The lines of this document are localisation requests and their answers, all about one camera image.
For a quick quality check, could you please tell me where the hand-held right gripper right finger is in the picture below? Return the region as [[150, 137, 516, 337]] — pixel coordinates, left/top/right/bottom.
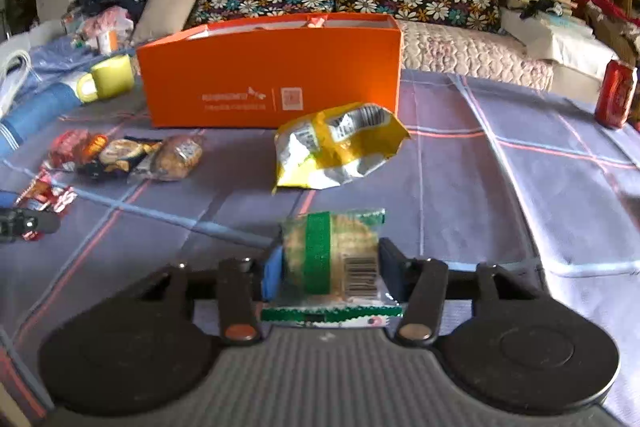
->
[[377, 237, 543, 349]]

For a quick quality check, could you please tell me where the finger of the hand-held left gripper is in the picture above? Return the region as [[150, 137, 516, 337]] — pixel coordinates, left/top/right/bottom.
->
[[0, 207, 62, 244]]

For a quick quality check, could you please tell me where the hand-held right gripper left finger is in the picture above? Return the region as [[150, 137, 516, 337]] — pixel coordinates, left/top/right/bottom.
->
[[142, 244, 286, 348]]

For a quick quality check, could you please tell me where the green cracker packet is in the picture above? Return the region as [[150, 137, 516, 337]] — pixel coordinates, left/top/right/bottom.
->
[[260, 207, 406, 329]]

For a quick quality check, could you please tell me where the orange box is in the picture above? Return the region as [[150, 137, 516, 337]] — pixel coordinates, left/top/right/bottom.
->
[[136, 13, 404, 129]]

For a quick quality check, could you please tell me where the red snack packet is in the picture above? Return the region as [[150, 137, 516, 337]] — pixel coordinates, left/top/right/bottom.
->
[[17, 172, 77, 240], [47, 129, 108, 171]]

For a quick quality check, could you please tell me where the dark snack packet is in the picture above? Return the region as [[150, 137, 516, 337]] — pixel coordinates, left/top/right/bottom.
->
[[77, 137, 162, 181]]

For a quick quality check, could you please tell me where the blue rolled cloth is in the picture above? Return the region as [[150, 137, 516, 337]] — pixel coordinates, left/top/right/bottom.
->
[[0, 82, 86, 155]]

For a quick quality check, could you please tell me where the yellow chip bag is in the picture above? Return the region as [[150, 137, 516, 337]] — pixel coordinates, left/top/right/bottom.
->
[[272, 103, 412, 195]]

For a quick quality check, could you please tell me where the white plastic bag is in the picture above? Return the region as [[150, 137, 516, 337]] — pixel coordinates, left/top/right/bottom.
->
[[0, 49, 36, 115]]

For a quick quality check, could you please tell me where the brown bread packet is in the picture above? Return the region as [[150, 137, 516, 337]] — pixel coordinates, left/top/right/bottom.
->
[[150, 134, 204, 182]]

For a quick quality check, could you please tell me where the yellow mug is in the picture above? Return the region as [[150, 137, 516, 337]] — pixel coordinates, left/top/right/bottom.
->
[[75, 54, 136, 104]]

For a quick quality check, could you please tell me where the white orange bottle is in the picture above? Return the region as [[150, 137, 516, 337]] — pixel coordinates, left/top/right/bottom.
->
[[97, 29, 120, 56]]

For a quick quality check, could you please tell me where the beige quilted sofa cover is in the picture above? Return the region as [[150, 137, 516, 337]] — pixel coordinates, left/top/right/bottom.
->
[[399, 21, 555, 92]]

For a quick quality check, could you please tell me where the beige pillow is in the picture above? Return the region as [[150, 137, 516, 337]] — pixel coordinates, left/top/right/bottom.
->
[[131, 0, 207, 46]]

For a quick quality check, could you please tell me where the white cloth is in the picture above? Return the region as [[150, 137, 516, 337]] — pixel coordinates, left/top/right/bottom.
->
[[500, 7, 608, 60]]

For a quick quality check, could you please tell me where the red soda can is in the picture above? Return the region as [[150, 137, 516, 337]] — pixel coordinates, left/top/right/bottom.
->
[[594, 59, 639, 129]]

